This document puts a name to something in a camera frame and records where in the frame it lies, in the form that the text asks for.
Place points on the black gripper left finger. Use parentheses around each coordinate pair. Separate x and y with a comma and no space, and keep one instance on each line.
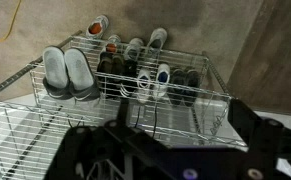
(93,153)

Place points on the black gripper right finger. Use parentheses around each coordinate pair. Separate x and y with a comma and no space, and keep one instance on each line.
(267,139)

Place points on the grey sneaker orange insole rack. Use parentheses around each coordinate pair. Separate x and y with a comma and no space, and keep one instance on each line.
(112,44)

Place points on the right grey black slide sandal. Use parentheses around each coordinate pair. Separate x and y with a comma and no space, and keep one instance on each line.
(83,85)

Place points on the dark brown shoe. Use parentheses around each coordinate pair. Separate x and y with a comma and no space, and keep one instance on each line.
(109,69)

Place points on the black striped sneaker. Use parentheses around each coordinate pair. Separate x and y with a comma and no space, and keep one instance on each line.
(128,84)

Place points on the white sneaker bottom shelf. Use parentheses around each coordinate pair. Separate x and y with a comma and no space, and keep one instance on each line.
(143,85)

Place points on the white sneaker blue insole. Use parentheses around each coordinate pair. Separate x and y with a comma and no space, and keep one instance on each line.
(161,82)

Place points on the dark grey shoe pair member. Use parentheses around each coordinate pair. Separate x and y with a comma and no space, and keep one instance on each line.
(175,89)

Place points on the white grey sneaker floor left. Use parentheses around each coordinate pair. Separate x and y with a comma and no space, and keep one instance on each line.
(133,49)

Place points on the white grey sneaker floor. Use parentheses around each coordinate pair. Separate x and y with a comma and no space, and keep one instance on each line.
(133,49)
(157,40)

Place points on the grey sneaker orange insole floor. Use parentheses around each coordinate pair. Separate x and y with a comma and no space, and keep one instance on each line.
(97,27)

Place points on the white grey sneaker floor right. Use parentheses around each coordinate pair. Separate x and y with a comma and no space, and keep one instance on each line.
(157,40)

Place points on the chrome wire shoe rack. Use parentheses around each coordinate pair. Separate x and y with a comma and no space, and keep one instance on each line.
(32,123)

